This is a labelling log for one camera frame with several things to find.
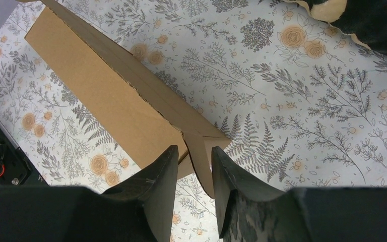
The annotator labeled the brown cardboard box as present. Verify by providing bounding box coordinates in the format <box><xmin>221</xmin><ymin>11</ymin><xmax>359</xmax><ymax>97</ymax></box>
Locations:
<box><xmin>25</xmin><ymin>1</ymin><xmax>230</xmax><ymax>198</ymax></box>

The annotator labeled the black blanket with tan flowers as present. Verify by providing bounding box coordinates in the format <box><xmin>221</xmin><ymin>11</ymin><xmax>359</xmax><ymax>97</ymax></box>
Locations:
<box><xmin>296</xmin><ymin>0</ymin><xmax>387</xmax><ymax>56</ymax></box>

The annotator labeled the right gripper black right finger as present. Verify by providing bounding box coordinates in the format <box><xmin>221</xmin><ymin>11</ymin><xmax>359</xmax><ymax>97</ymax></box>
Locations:
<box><xmin>211</xmin><ymin>147</ymin><xmax>387</xmax><ymax>241</ymax></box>

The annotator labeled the floral patterned table mat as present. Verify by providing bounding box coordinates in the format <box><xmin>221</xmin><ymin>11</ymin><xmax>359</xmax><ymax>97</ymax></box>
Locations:
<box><xmin>0</xmin><ymin>0</ymin><xmax>387</xmax><ymax>242</ymax></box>

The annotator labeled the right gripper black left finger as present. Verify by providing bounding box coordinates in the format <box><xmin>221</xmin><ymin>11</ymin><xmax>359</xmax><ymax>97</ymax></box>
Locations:
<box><xmin>0</xmin><ymin>145</ymin><xmax>178</xmax><ymax>241</ymax></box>

